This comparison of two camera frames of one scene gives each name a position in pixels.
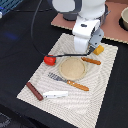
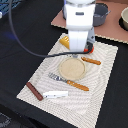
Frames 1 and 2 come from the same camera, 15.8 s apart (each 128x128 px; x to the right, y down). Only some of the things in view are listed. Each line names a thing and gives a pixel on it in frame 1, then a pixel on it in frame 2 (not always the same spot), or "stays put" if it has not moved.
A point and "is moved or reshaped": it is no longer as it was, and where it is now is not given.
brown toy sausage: x=35 y=92 stays put
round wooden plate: x=72 y=68 stays put
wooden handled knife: x=97 y=62 stays put
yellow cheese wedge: x=98 y=50 -> x=65 y=41
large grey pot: x=104 y=16 stays put
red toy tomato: x=49 y=60 is moved or reshaped
